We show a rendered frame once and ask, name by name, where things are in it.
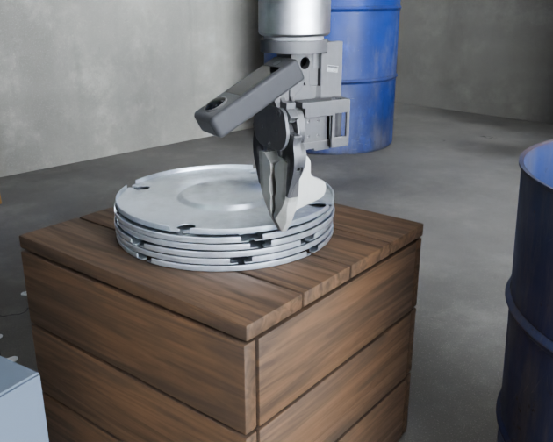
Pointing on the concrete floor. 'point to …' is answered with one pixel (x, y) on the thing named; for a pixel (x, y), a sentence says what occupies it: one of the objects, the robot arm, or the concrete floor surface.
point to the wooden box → (225, 338)
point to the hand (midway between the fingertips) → (276, 221)
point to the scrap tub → (540, 302)
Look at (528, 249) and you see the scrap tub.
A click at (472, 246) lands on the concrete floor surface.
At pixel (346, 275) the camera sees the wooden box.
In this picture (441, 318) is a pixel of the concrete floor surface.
